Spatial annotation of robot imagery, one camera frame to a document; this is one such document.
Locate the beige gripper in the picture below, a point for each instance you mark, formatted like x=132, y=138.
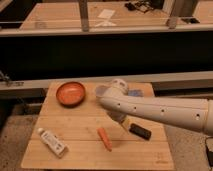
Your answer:
x=126, y=124

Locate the orange red pepper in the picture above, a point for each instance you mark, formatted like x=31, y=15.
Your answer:
x=103, y=135

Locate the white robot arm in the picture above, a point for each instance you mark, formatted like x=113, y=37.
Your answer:
x=191, y=114

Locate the black rectangular block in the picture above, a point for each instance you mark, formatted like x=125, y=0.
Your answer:
x=140, y=131

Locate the blue sponge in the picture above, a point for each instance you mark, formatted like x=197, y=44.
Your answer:
x=135, y=93

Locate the translucent plastic cup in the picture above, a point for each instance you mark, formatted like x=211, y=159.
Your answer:
x=100, y=90

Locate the orange bowl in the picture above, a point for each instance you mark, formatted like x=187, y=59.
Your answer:
x=70, y=94

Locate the white tube with label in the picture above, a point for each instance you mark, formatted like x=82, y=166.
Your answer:
x=53, y=143

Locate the black object at right edge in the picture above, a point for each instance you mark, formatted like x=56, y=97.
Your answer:
x=209, y=153

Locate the white paper sheet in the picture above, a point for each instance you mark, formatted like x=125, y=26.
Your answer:
x=106, y=14

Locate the metal clamp at left edge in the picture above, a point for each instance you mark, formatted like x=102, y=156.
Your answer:
x=6, y=79

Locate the grey metal post left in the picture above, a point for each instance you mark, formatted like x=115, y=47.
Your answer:
x=83, y=7

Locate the grey metal post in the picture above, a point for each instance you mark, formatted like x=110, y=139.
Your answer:
x=83, y=7
x=177, y=12

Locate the grey metal post right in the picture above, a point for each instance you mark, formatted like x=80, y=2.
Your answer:
x=177, y=12

